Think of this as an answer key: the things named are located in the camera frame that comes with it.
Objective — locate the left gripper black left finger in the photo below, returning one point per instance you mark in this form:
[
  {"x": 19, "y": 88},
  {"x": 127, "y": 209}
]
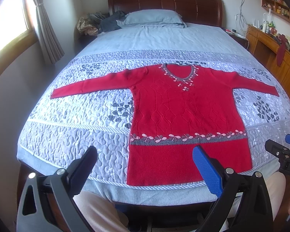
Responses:
[{"x": 79, "y": 170}]

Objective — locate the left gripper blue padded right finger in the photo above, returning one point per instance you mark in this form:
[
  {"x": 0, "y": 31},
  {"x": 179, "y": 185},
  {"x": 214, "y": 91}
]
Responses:
[{"x": 208, "y": 171}]

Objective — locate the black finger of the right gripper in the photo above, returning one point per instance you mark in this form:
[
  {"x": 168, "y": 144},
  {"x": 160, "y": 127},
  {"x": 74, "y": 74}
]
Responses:
[{"x": 274, "y": 148}]

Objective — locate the red knit sweater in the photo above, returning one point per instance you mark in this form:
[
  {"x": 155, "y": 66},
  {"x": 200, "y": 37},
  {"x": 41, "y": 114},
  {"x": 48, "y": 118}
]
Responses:
[{"x": 175, "y": 109}]

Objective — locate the pile of clothes beside bed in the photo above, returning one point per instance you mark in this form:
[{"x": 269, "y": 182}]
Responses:
[{"x": 93, "y": 24}]

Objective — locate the blue-grey quilted bedspread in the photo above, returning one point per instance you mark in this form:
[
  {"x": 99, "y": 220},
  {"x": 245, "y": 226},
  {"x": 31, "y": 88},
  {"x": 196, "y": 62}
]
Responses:
[{"x": 59, "y": 130}]

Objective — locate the red cloth hanging on desk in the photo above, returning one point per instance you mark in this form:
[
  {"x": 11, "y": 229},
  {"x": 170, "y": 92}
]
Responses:
[{"x": 281, "y": 50}]

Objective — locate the wooden desk with shelves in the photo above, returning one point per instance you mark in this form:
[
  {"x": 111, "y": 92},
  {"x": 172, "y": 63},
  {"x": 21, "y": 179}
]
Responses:
[{"x": 265, "y": 49}]

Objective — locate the grey curtain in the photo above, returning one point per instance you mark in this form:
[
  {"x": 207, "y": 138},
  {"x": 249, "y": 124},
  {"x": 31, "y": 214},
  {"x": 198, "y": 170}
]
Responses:
[{"x": 50, "y": 46}]

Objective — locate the dark wooden headboard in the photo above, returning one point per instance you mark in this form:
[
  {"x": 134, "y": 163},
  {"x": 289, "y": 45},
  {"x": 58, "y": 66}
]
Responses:
[{"x": 204, "y": 12}]

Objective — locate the blue pillow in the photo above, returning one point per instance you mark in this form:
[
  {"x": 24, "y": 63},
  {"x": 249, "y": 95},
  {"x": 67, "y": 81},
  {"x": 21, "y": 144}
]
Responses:
[{"x": 152, "y": 18}]

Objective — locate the window with wooden frame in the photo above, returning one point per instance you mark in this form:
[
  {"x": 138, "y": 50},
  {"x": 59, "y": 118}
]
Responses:
[{"x": 17, "y": 32}]

